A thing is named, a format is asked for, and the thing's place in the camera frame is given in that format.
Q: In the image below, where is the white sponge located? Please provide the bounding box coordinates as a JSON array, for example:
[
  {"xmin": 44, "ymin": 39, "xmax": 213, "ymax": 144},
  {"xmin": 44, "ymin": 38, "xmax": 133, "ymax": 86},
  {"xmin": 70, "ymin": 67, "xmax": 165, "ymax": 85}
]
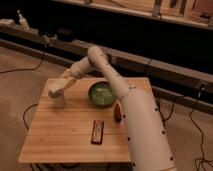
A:
[{"xmin": 48, "ymin": 80, "xmax": 64, "ymax": 98}]

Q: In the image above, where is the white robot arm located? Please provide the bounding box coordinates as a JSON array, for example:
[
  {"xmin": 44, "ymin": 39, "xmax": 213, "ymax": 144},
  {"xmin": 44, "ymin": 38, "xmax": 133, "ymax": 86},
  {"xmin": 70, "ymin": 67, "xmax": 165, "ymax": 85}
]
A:
[{"xmin": 61, "ymin": 46, "xmax": 177, "ymax": 171}]

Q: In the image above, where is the black device on ledge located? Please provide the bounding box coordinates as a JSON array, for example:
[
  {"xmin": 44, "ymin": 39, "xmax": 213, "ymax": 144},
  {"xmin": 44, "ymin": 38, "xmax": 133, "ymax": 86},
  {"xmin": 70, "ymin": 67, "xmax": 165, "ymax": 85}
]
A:
[{"xmin": 57, "ymin": 28, "xmax": 75, "ymax": 42}]

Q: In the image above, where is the green bowl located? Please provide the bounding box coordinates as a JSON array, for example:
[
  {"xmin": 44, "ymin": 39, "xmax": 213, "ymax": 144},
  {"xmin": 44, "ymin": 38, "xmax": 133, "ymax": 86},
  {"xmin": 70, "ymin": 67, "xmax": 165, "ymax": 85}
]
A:
[{"xmin": 88, "ymin": 81, "xmax": 116, "ymax": 107}]

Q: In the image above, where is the small wooden table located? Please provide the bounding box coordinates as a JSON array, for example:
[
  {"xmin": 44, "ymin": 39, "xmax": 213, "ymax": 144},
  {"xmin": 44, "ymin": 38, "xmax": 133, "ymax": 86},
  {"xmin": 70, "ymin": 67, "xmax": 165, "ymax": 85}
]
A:
[{"xmin": 17, "ymin": 77, "xmax": 154, "ymax": 164}]

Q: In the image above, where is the small red brown object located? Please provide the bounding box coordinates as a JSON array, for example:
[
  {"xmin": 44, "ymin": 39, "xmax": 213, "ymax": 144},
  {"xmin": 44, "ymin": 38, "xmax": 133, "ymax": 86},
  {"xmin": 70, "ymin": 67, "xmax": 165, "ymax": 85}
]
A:
[{"xmin": 114, "ymin": 103, "xmax": 122, "ymax": 122}]

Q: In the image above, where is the dark brown rectangular box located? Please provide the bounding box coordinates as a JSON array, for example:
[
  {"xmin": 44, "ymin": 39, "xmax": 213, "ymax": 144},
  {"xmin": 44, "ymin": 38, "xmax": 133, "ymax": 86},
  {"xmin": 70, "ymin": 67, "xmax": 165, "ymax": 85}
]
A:
[{"xmin": 91, "ymin": 120, "xmax": 104, "ymax": 145}]

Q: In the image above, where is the white spray bottle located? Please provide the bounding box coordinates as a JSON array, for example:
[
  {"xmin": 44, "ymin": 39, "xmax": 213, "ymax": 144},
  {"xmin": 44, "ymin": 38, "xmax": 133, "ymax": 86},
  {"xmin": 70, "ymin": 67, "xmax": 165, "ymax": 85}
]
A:
[{"xmin": 17, "ymin": 11, "xmax": 30, "ymax": 31}]

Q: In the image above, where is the long wooden ledge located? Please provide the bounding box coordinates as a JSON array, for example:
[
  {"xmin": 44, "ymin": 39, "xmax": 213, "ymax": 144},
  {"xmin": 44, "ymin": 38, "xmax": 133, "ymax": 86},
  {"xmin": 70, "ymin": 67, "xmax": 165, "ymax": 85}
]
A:
[{"xmin": 0, "ymin": 25, "xmax": 213, "ymax": 94}]

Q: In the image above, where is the black floor cable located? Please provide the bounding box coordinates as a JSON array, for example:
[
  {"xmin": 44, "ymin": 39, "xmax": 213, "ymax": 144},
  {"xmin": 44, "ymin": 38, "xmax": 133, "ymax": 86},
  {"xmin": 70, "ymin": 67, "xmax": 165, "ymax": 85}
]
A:
[{"xmin": 22, "ymin": 102, "xmax": 40, "ymax": 130}]

